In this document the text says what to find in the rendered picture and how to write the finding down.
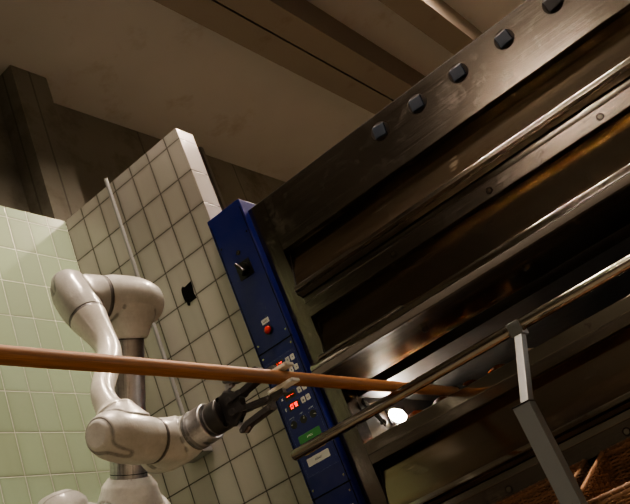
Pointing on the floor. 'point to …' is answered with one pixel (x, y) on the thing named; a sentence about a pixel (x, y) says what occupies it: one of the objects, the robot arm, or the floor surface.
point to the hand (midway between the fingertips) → (280, 378)
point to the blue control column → (253, 304)
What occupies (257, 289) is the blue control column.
